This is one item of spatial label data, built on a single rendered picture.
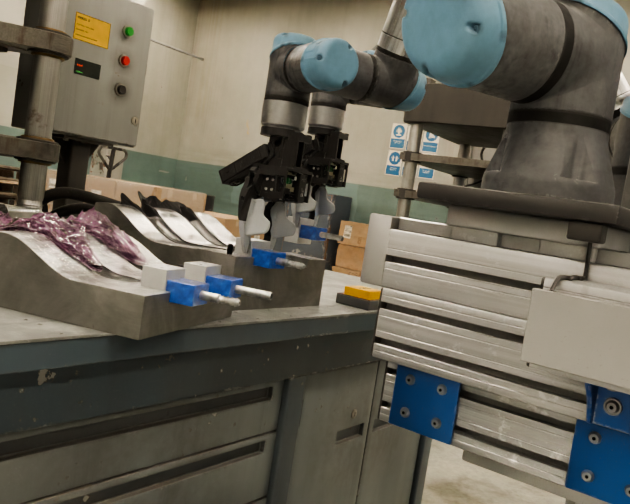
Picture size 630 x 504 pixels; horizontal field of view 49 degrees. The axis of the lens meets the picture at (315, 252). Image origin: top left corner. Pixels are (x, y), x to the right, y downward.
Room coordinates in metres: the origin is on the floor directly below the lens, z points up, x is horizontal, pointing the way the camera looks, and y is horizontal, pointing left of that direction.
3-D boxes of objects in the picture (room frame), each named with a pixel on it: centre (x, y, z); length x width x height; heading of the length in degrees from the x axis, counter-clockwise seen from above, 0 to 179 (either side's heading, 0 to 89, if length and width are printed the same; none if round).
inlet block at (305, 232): (1.46, 0.00, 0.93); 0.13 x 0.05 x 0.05; 55
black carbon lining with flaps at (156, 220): (1.34, 0.25, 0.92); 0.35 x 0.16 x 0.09; 55
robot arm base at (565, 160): (0.83, -0.26, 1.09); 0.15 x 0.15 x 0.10
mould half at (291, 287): (1.36, 0.26, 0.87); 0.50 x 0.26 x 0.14; 55
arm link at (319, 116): (1.48, 0.02, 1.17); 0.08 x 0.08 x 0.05
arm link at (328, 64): (1.08, 0.02, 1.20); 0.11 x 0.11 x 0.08; 30
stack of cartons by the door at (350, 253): (8.13, -0.67, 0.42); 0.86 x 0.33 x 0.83; 57
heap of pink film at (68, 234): (1.02, 0.39, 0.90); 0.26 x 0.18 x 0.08; 72
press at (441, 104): (5.80, -1.30, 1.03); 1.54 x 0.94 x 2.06; 147
